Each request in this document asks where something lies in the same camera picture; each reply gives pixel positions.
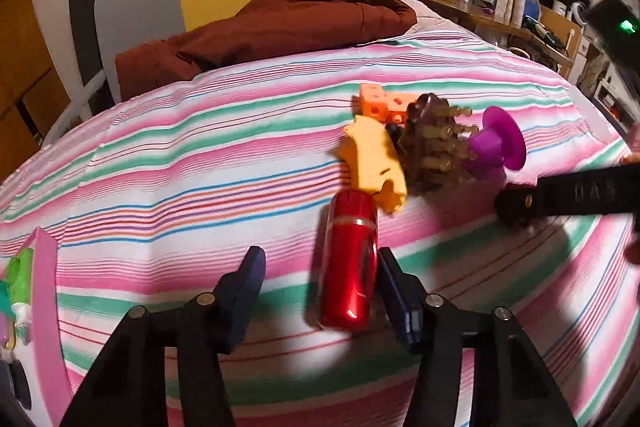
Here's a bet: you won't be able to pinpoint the yellow orange toy piece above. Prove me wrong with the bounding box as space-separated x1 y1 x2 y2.
335 114 408 215

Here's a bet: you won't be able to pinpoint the orange cube blocks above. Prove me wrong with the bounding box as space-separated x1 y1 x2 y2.
357 83 426 126

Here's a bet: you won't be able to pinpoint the pink cardboard box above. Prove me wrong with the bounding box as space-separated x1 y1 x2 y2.
0 227 76 427

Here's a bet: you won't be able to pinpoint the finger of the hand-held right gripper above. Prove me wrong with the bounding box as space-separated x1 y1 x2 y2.
494 164 640 228

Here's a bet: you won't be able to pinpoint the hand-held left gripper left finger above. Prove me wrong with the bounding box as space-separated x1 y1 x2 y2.
59 246 267 427

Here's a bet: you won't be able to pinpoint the person's right hand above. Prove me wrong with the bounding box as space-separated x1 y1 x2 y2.
619 149 640 265

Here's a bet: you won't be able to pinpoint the pink green striped blanket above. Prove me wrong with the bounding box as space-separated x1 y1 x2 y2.
0 29 640 427

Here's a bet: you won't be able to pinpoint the brown quilt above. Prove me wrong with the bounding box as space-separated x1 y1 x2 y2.
115 0 418 102

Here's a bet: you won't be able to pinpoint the beige bed sheet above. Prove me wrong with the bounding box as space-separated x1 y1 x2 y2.
395 0 466 38

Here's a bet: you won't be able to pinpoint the white bed rail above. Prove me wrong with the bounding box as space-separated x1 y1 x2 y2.
42 72 108 142

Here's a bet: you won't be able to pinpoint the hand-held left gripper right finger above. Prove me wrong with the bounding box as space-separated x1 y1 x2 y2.
377 247 578 427

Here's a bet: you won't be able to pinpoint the wooden desk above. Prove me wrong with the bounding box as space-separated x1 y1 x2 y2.
395 0 576 68

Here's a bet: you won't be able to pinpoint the green white toy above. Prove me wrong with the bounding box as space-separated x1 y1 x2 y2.
4 249 37 348

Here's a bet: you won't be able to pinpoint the red metallic cylinder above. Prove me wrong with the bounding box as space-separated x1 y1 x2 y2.
316 189 379 330

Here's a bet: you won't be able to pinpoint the wooden wardrobe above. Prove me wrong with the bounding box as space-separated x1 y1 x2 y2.
0 0 71 182

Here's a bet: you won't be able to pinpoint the brown purple toy hairbrush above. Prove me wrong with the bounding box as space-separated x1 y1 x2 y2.
387 93 527 195

